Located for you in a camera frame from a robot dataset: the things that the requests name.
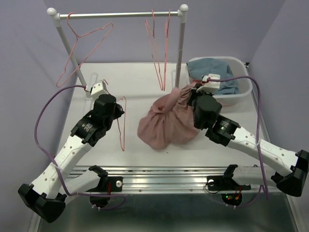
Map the pink hanger with dusty garment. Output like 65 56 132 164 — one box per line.
102 79 127 152

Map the dusty pink garment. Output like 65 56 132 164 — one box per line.
137 84 200 150

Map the blue grey garment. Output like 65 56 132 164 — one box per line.
186 58 239 95

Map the pink wire hanger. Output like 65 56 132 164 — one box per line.
163 11 170 91
56 12 114 88

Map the pink hanger with blue garment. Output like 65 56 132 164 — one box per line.
144 10 165 91

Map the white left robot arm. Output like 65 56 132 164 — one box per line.
18 94 124 223

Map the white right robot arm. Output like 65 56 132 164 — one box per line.
188 84 309 197

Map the white plastic basket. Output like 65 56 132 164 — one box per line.
185 56 253 106

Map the white metal clothes rack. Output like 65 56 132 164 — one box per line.
47 4 189 97

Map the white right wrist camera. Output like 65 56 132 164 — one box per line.
197 73 221 94

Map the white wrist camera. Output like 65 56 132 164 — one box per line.
197 73 221 94
90 80 109 99

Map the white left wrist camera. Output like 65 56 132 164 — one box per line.
90 80 109 99

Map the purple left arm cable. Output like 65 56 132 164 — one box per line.
35 84 126 210

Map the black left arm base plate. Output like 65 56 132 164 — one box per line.
88 176 123 193

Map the aluminium mounting rail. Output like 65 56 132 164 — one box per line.
55 166 263 196

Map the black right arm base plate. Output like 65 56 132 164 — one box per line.
204 175 252 193

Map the empty pink wire hanger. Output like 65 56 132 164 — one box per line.
56 12 114 88

